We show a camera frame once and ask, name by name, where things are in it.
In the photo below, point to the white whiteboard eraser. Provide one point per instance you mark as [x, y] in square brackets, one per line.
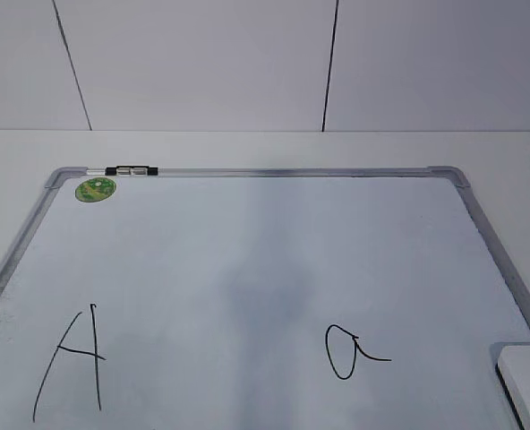
[512, 364]

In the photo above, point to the white framed whiteboard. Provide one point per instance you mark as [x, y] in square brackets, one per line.
[258, 299]

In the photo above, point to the black board hanging clip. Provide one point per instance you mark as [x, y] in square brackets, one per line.
[131, 171]

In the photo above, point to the green round magnet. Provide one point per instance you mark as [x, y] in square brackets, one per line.
[95, 190]

